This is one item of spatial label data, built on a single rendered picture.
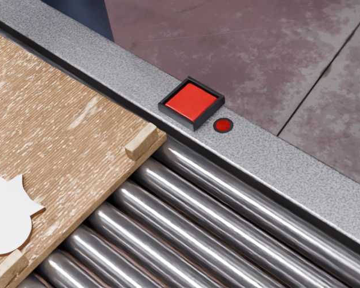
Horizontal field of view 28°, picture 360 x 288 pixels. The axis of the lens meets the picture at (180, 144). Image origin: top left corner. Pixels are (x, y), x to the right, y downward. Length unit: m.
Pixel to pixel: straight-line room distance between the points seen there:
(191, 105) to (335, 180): 0.25
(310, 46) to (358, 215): 1.59
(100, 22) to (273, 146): 0.85
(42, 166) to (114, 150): 0.11
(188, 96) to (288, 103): 1.25
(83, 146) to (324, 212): 0.37
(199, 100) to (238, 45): 1.45
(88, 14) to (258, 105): 0.80
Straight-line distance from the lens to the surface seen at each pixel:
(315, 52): 2.53
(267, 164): 1.06
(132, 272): 0.98
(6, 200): 1.06
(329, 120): 2.32
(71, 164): 1.08
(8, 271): 0.98
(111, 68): 1.23
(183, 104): 1.13
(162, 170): 1.06
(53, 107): 1.16
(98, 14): 1.80
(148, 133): 1.06
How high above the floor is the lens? 1.76
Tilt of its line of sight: 50 degrees down
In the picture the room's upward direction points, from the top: 10 degrees counter-clockwise
